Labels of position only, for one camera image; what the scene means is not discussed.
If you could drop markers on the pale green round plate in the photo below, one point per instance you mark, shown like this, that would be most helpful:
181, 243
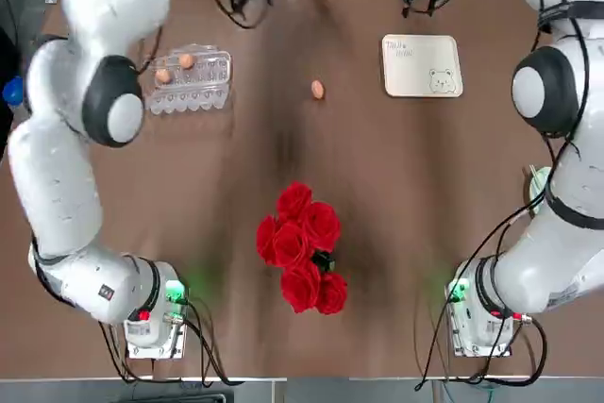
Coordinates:
538, 186

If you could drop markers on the brown egg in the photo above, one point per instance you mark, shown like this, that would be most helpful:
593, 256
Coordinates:
317, 89
162, 75
187, 60

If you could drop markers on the red rose bouquet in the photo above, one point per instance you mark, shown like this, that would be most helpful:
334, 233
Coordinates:
302, 238

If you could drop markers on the blue round object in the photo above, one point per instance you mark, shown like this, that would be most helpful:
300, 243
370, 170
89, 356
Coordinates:
11, 91

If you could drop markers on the cream-white bear print tray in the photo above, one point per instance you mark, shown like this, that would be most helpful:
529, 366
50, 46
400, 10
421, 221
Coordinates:
415, 72

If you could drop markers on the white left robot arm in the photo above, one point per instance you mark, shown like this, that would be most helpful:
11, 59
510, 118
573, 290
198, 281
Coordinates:
56, 186

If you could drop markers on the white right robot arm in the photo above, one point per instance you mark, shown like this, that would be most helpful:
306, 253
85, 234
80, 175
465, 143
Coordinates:
566, 242

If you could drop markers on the clear plastic egg carton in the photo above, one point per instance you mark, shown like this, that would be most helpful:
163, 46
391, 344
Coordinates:
198, 87

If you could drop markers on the wooden chopstick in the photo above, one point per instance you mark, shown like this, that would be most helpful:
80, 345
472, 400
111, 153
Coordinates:
532, 170

